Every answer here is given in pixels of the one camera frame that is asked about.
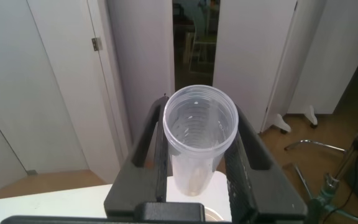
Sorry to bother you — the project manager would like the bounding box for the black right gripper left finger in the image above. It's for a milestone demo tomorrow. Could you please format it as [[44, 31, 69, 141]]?
[[103, 95, 170, 218]]

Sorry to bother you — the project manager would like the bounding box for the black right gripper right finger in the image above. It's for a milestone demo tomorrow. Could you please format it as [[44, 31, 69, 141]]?
[[224, 105, 308, 224]]

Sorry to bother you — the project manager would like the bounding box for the test tube with yellowish liquid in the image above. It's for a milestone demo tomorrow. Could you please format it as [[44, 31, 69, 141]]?
[[162, 84, 239, 197]]

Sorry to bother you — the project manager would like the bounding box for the metal stand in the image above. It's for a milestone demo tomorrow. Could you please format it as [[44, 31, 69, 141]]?
[[283, 99, 358, 224]]

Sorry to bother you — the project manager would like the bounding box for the white folding screen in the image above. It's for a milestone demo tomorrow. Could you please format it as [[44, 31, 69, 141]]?
[[212, 0, 358, 134], [0, 0, 176, 200]]

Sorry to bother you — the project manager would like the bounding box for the pale chair frame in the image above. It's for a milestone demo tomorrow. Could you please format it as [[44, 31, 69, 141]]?
[[183, 29, 218, 75]]

